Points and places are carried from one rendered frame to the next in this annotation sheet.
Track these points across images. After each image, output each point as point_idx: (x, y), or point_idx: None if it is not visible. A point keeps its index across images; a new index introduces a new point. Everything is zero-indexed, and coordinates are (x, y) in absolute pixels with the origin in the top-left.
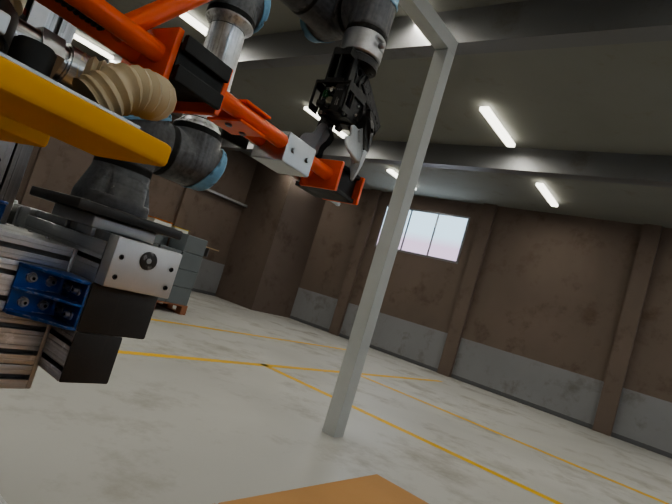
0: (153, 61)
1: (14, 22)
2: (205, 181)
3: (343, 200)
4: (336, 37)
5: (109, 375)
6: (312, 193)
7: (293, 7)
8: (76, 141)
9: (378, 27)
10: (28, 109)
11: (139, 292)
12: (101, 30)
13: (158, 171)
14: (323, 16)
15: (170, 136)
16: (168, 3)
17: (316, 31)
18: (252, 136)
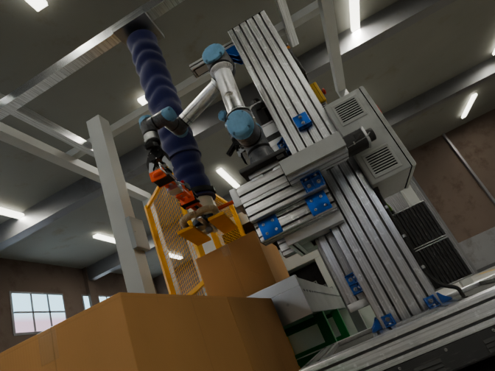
0: None
1: (195, 221)
2: (235, 137)
3: (157, 182)
4: (162, 124)
5: (259, 239)
6: (169, 178)
7: (176, 130)
8: (190, 232)
9: None
10: (187, 237)
11: (240, 210)
12: (194, 206)
13: (249, 146)
14: (166, 127)
15: None
16: None
17: (169, 124)
18: (179, 195)
